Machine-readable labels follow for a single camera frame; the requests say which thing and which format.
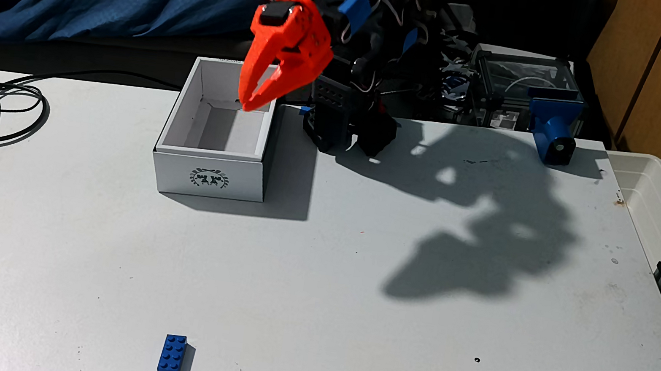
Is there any white cardboard box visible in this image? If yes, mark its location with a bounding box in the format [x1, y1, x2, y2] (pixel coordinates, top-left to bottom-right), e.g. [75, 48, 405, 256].
[148, 50, 287, 208]

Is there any blue toy brick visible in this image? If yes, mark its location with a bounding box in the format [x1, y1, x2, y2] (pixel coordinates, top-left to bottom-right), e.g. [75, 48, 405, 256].
[157, 333, 189, 371]

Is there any black clear enclosure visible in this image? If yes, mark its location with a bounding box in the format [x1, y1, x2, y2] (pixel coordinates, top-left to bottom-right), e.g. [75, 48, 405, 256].
[463, 42, 586, 140]

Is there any blue printed clamp mount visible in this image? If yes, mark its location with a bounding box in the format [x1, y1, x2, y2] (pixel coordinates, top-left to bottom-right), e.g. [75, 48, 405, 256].
[520, 84, 587, 169]

